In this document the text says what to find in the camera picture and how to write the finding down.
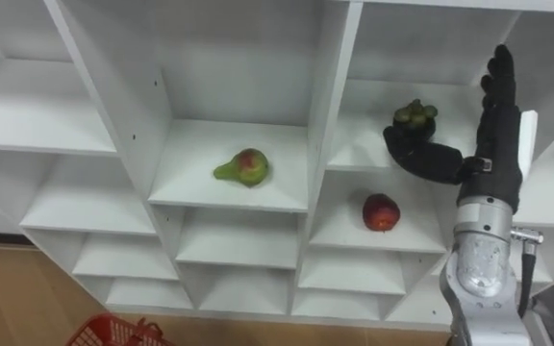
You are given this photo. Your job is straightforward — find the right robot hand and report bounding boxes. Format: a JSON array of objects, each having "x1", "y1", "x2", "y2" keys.
[{"x1": 382, "y1": 43, "x2": 539, "y2": 215}]

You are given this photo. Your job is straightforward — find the dark mangosteen soft toy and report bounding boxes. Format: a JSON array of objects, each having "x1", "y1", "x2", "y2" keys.
[{"x1": 391, "y1": 98, "x2": 440, "y2": 143}]

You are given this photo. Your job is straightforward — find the red plastic basket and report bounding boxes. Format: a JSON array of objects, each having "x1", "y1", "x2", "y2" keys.
[{"x1": 64, "y1": 312, "x2": 177, "y2": 346}]

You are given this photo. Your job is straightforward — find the red apple soft toy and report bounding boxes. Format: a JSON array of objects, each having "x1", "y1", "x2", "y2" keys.
[{"x1": 362, "y1": 192, "x2": 402, "y2": 233}]

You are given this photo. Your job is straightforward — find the green pear soft toy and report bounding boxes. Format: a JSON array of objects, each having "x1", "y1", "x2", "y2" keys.
[{"x1": 213, "y1": 147, "x2": 271, "y2": 188}]

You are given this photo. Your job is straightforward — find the white shelf unit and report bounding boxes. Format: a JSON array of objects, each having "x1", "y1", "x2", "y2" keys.
[{"x1": 0, "y1": 0, "x2": 554, "y2": 333}]

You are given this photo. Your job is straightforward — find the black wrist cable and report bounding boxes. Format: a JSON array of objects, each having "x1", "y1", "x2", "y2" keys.
[{"x1": 510, "y1": 226, "x2": 545, "y2": 319}]

